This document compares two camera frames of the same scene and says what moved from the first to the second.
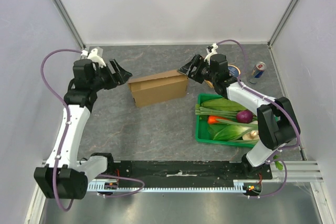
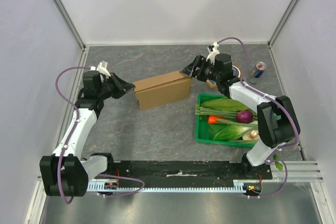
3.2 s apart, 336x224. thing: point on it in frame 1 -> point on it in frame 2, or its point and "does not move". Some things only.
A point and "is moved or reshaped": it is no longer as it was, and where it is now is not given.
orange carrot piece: x=212 y=119 does not move
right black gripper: x=198 y=67 does not move
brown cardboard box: x=158 y=88 is moved or reshaped
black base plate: x=189 y=170 does not move
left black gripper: x=122 y=75 -> x=122 y=86
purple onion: x=244 y=116 does not move
